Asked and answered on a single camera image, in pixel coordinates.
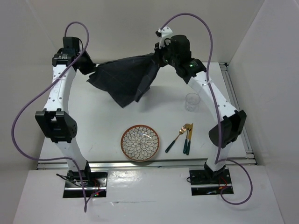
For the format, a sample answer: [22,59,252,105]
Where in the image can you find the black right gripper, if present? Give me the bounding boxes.
[152,39,178,68]

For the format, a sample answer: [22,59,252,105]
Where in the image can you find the dark grey checked cloth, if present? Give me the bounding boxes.
[87,53,160,108]

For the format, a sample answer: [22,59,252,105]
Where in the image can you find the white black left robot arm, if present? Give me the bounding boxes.
[35,37,95,186]

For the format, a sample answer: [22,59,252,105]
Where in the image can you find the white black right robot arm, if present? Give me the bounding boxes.
[155,34,247,183]

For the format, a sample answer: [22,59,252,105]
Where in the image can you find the clear drinking glass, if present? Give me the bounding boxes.
[185,93,201,112]

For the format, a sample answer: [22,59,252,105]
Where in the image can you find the floral patterned plate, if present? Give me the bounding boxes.
[121,125,160,162]

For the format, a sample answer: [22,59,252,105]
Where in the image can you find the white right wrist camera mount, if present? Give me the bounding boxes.
[156,26,173,49]

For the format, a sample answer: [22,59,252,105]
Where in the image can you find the gold fork green handle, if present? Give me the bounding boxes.
[183,124,190,154]

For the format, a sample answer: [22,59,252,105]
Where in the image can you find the gold spoon green handle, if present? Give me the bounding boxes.
[165,124,187,153]

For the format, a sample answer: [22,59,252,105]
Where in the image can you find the gold knife green handle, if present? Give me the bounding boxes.
[186,123,193,155]

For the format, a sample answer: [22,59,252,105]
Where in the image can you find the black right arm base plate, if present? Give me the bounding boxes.
[186,169,234,196]

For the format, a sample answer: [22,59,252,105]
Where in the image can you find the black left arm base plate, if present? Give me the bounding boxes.
[56,171,108,198]

